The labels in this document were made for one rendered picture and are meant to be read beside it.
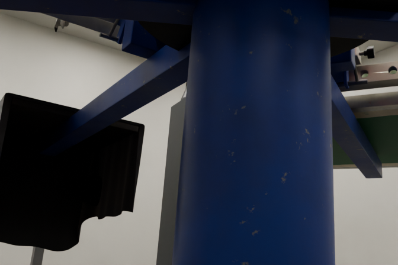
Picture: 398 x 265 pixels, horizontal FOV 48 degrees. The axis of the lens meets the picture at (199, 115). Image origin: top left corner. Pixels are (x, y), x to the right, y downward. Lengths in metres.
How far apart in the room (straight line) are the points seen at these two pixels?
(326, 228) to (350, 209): 4.91
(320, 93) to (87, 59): 5.13
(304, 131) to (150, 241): 5.07
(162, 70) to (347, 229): 4.74
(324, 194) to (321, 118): 0.09
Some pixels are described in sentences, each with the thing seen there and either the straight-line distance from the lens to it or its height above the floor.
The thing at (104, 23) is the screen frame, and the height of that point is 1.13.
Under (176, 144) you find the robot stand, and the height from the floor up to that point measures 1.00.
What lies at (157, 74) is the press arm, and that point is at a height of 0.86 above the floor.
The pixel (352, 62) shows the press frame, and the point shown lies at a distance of 0.97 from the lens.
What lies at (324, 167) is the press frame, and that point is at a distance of 0.55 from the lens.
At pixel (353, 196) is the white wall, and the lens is 5.45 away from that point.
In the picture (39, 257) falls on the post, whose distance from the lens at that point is 2.12.
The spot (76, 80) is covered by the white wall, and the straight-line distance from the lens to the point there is 5.49.
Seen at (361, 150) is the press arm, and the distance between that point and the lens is 1.41.
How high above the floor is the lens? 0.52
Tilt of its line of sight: 18 degrees up
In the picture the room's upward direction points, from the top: 4 degrees clockwise
